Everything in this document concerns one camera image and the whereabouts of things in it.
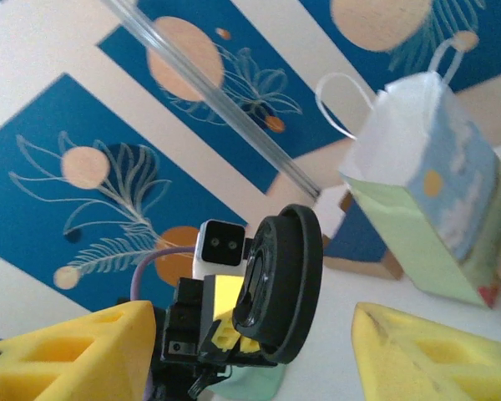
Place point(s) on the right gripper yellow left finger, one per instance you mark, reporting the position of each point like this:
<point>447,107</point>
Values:
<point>67,359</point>

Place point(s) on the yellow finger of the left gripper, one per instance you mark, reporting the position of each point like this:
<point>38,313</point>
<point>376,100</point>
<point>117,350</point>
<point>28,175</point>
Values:
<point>249,346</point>
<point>225,296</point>

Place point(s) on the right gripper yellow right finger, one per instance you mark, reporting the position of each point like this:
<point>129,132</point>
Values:
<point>434,367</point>

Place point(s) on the black cup lid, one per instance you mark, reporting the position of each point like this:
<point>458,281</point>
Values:
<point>288,271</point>

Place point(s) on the white green paper carrier bag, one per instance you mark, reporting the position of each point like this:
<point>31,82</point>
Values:
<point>401,217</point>

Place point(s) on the cardboard napkin tray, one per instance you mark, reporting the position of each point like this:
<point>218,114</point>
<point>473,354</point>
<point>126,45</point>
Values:
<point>367,267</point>

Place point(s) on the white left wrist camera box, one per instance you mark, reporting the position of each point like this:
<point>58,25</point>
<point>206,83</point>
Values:
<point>219,246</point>

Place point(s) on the aluminium frame post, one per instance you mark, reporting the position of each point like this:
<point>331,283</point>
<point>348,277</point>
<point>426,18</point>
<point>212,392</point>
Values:
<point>217,96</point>

